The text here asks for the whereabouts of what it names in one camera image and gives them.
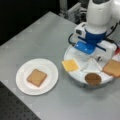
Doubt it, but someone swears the white divided serving tray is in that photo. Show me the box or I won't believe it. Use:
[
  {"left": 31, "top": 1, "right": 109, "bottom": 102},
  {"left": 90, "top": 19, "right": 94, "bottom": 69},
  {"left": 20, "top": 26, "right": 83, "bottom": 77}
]
[{"left": 64, "top": 41, "right": 116, "bottom": 88}]

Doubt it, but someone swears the white round plate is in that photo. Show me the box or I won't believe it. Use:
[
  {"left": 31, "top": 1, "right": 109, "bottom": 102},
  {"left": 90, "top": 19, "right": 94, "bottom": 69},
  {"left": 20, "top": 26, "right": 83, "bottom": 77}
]
[{"left": 16, "top": 59, "right": 58, "bottom": 95}]

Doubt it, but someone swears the white blue gripper body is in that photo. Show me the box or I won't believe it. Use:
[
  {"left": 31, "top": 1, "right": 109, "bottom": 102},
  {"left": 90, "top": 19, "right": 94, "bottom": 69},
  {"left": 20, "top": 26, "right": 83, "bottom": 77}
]
[{"left": 69, "top": 22, "right": 117, "bottom": 60}]

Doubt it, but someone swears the yellow cheese slice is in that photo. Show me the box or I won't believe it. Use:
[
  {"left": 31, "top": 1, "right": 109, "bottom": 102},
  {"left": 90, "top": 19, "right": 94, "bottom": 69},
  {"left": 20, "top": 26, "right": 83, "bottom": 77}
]
[{"left": 62, "top": 59, "right": 79, "bottom": 72}]

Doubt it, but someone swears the brown meat patty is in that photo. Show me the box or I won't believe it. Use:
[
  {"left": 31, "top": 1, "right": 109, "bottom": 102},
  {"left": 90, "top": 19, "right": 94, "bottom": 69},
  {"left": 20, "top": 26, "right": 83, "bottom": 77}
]
[{"left": 85, "top": 73, "right": 101, "bottom": 86}]

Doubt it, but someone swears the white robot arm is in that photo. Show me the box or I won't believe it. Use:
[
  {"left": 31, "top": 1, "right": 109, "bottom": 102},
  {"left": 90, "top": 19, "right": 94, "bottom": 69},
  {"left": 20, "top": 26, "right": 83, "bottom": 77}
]
[{"left": 70, "top": 0, "right": 120, "bottom": 60}]

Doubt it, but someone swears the toasted bread slice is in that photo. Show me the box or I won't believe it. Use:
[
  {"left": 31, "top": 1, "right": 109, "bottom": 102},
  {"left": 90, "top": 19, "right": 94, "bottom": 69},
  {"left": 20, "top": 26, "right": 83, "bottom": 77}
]
[
  {"left": 27, "top": 69, "right": 47, "bottom": 87},
  {"left": 103, "top": 59, "right": 120, "bottom": 78}
]

